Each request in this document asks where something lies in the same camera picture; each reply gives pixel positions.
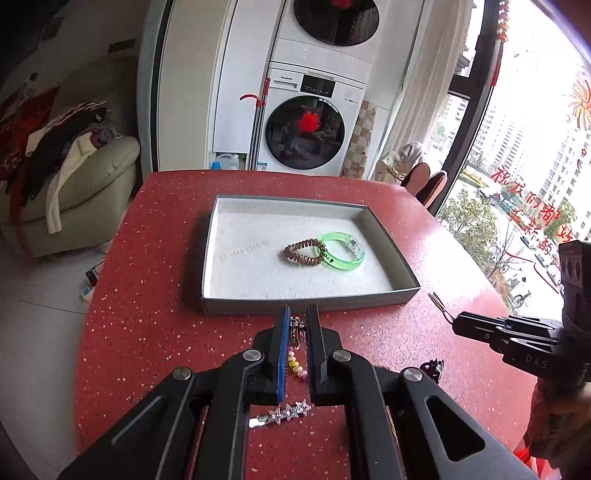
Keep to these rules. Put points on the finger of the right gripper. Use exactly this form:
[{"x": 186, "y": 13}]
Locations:
[
  {"x": 480, "y": 334},
  {"x": 485, "y": 320}
]

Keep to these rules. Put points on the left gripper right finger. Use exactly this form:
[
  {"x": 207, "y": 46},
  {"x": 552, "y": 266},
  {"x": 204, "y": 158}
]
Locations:
[{"x": 401, "y": 425}]

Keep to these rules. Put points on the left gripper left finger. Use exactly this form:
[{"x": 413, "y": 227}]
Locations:
[{"x": 193, "y": 425}]

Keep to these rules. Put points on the black claw hair clip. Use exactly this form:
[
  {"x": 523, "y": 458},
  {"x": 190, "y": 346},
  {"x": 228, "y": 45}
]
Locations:
[{"x": 433, "y": 369}]

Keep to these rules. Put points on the silver star hair clip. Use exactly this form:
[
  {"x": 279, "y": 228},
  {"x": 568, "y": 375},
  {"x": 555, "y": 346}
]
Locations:
[{"x": 281, "y": 414}]

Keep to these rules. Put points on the silver heart hair clip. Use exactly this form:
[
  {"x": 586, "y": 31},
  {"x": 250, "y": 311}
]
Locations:
[{"x": 298, "y": 330}]

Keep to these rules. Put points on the grey jewelry tray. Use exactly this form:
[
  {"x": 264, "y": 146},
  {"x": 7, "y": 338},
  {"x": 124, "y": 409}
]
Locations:
[{"x": 263, "y": 253}]

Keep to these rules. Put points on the person's right hand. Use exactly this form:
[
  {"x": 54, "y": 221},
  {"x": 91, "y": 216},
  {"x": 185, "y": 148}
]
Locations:
[{"x": 559, "y": 421}]

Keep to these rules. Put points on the brown round chair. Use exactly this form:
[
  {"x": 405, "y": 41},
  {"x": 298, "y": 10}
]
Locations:
[
  {"x": 435, "y": 185},
  {"x": 417, "y": 178}
]

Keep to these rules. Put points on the green translucent bangle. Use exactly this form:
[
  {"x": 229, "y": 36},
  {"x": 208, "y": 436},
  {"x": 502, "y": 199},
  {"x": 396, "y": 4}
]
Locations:
[{"x": 342, "y": 251}]

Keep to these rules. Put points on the white hooded garment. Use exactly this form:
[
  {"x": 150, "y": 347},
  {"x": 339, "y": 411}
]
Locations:
[{"x": 393, "y": 167}]

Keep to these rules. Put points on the checkered beige cloth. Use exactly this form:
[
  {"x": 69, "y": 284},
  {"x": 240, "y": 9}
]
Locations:
[{"x": 358, "y": 151}]

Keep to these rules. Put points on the green leather sofa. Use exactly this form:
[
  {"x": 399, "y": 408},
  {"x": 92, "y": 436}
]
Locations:
[{"x": 93, "y": 200}]

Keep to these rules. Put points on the blue capped detergent bottle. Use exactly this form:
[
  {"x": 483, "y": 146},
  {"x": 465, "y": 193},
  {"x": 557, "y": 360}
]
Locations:
[{"x": 225, "y": 161}]

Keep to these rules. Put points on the white washing machine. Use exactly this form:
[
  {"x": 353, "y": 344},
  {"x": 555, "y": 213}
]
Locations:
[{"x": 307, "y": 121}]

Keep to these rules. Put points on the white upper dryer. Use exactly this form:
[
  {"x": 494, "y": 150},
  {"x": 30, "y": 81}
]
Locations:
[{"x": 340, "y": 37}]

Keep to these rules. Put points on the pile of clothes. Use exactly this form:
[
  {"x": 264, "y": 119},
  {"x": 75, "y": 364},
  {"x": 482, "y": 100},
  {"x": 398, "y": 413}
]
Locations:
[{"x": 54, "y": 153}]

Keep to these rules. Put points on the red handled mop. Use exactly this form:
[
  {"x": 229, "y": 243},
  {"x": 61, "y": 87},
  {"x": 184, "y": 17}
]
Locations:
[{"x": 260, "y": 99}]

